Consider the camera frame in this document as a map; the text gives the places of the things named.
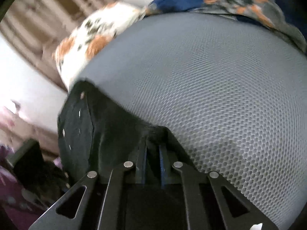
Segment purple patterned rug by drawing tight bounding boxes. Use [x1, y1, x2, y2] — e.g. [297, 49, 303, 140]
[0, 145, 66, 230]

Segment black denim pants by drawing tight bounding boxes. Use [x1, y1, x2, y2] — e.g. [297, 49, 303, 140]
[58, 80, 192, 184]

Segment navy floral blanket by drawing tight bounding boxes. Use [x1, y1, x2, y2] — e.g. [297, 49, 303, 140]
[146, 0, 306, 53]

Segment grey mesh mattress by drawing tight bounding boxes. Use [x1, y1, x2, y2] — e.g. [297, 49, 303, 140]
[78, 12, 306, 229]

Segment brown wooden headboard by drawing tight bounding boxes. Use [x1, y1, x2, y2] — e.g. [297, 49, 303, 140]
[1, 0, 116, 90]

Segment white floral pillow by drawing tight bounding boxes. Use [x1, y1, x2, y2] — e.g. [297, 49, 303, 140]
[53, 2, 146, 88]

